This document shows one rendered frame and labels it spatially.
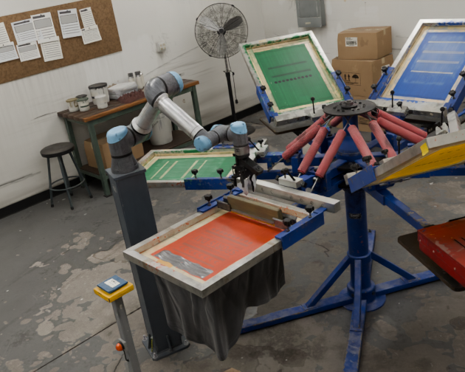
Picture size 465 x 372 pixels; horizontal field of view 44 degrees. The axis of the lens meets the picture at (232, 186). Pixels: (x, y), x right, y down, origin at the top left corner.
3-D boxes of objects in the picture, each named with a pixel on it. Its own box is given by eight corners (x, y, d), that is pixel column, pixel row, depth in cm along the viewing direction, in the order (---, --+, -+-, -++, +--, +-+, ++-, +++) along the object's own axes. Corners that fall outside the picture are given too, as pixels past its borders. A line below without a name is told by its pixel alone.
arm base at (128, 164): (108, 169, 319) (104, 152, 315) (133, 162, 324) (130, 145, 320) (115, 176, 306) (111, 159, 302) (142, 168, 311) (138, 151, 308)
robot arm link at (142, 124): (116, 135, 318) (154, 71, 279) (135, 127, 328) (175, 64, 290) (129, 152, 317) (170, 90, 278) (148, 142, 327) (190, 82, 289)
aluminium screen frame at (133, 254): (203, 298, 232) (201, 291, 230) (124, 257, 273) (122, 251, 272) (322, 221, 279) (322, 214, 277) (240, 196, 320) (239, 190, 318)
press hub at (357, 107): (370, 324, 350) (357, 113, 298) (319, 302, 378) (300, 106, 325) (404, 294, 374) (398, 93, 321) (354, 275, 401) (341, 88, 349)
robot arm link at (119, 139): (105, 155, 311) (100, 131, 305) (123, 146, 320) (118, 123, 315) (120, 157, 303) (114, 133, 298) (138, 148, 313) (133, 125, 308)
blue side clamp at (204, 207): (204, 221, 300) (202, 209, 297) (198, 219, 303) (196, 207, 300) (244, 200, 317) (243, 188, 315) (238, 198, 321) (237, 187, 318)
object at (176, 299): (223, 364, 259) (207, 283, 242) (163, 327, 290) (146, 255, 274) (227, 360, 260) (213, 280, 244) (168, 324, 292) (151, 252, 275)
